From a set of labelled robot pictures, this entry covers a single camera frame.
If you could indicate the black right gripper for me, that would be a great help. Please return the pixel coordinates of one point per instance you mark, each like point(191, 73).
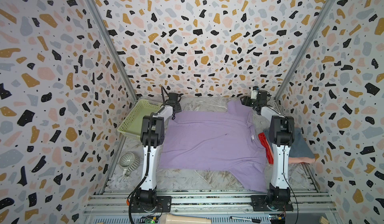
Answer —
point(246, 101)

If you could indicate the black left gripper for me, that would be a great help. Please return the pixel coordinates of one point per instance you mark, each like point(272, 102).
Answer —
point(177, 107)

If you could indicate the lilac t-shirt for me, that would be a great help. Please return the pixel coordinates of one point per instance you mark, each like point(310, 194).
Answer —
point(217, 141)

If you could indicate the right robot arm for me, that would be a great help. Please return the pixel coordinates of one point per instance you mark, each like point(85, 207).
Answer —
point(281, 134)

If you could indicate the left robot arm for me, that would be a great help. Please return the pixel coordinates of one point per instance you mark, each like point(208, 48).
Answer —
point(152, 137)

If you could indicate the light green plastic basket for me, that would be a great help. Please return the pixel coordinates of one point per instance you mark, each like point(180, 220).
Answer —
point(131, 127)

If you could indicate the red folded t-shirt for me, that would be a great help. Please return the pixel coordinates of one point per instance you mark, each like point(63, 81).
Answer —
point(265, 144)

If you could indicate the pink folded t-shirt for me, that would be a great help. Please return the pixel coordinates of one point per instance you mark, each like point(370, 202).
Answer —
point(301, 160)

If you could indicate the white desk fan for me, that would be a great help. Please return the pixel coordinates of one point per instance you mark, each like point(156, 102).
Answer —
point(128, 162)

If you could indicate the beige cylinder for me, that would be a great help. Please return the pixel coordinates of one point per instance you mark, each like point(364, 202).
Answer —
point(175, 219)

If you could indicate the small wooden block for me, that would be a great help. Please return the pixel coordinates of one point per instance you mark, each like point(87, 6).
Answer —
point(323, 220)

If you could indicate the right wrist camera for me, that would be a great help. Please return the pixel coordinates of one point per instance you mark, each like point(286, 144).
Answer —
point(255, 93)

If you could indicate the aluminium corner post right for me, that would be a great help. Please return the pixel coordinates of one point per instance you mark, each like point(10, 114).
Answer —
point(307, 42)

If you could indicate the aluminium corner post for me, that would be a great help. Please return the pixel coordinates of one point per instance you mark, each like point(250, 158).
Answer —
point(109, 44)
point(307, 42)

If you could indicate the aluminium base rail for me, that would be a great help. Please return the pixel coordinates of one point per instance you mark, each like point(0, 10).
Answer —
point(307, 207)

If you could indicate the aluminium corner post left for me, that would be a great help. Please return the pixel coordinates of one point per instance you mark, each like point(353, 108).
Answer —
point(109, 44)

